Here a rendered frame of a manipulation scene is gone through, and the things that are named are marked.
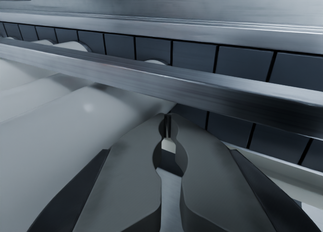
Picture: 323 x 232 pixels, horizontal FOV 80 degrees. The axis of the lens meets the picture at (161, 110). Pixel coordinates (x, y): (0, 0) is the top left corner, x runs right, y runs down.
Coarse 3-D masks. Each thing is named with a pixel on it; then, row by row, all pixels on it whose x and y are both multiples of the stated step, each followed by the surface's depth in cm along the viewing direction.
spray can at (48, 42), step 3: (45, 39) 23; (48, 39) 23; (33, 42) 22; (36, 42) 22; (39, 42) 22; (42, 42) 23; (45, 42) 23; (48, 42) 23; (51, 42) 23; (54, 42) 23
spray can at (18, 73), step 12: (72, 48) 20; (84, 48) 21; (0, 60) 15; (0, 72) 14; (12, 72) 15; (24, 72) 16; (36, 72) 16; (48, 72) 17; (0, 84) 14; (12, 84) 15
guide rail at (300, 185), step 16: (256, 160) 14; (272, 160) 14; (272, 176) 13; (288, 176) 13; (304, 176) 13; (320, 176) 13; (288, 192) 13; (304, 192) 12; (320, 192) 12; (320, 208) 12
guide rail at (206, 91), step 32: (32, 64) 13; (64, 64) 11; (96, 64) 10; (128, 64) 9; (160, 64) 9; (160, 96) 9; (192, 96) 8; (224, 96) 7; (256, 96) 7; (288, 96) 6; (320, 96) 6; (288, 128) 7; (320, 128) 6
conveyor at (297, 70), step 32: (0, 32) 29; (32, 32) 25; (64, 32) 22; (96, 32) 20; (192, 64) 16; (224, 64) 15; (256, 64) 14; (288, 64) 13; (320, 64) 12; (224, 128) 17; (256, 128) 16; (288, 160) 16; (320, 160) 14
